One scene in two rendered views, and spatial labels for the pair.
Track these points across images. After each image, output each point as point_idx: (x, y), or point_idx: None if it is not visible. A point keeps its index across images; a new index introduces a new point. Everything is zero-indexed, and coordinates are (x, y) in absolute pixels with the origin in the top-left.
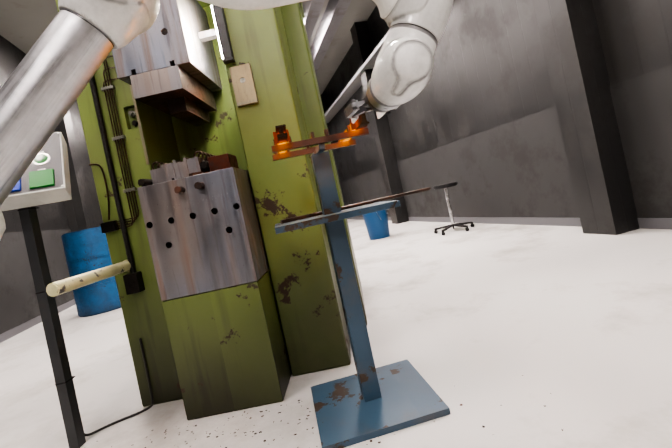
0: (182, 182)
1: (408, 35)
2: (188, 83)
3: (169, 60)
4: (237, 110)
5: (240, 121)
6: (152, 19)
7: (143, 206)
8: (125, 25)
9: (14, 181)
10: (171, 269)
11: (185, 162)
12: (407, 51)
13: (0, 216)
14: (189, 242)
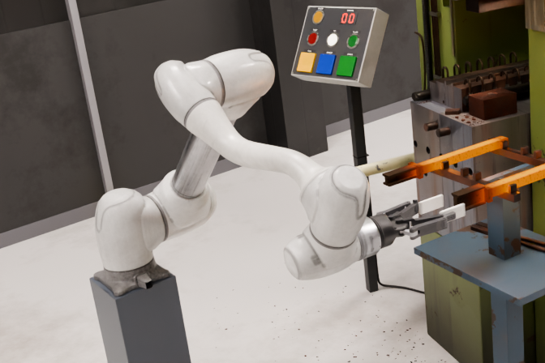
0: (436, 117)
1: (306, 236)
2: None
3: None
4: (529, 30)
5: (530, 47)
6: (258, 96)
7: (413, 122)
8: (229, 116)
9: (200, 185)
10: (425, 197)
11: (452, 89)
12: (285, 257)
13: (199, 199)
14: (437, 181)
